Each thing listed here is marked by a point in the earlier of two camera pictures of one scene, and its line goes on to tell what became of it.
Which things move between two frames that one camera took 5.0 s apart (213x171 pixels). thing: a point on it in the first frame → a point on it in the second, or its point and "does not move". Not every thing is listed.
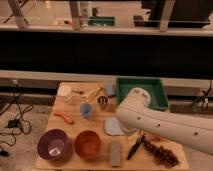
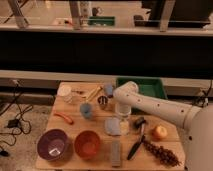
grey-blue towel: x=113 y=127 does not move
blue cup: x=86 y=109 does not move
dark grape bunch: x=162 y=154 does not move
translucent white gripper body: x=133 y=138 → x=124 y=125
